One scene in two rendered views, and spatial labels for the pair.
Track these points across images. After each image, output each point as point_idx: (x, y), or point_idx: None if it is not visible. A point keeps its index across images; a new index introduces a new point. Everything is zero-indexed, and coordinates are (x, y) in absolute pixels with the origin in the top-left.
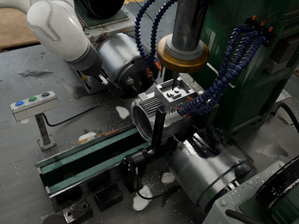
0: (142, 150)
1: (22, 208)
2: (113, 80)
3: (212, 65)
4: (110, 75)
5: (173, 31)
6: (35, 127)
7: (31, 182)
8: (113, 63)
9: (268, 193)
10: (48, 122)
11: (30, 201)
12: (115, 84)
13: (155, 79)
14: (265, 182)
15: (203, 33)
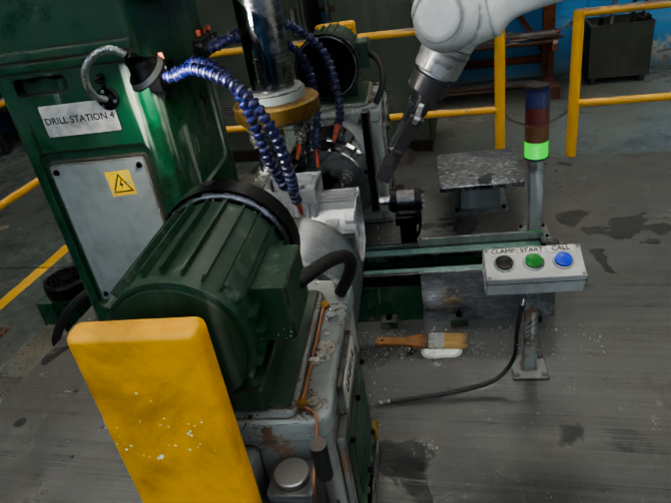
0: (393, 191)
1: (591, 292)
2: (389, 148)
3: (206, 175)
4: (355, 256)
5: (286, 66)
6: (546, 407)
7: (571, 317)
8: (336, 243)
9: (355, 52)
10: (512, 409)
11: (578, 296)
12: (389, 147)
13: None
14: (350, 53)
15: (180, 150)
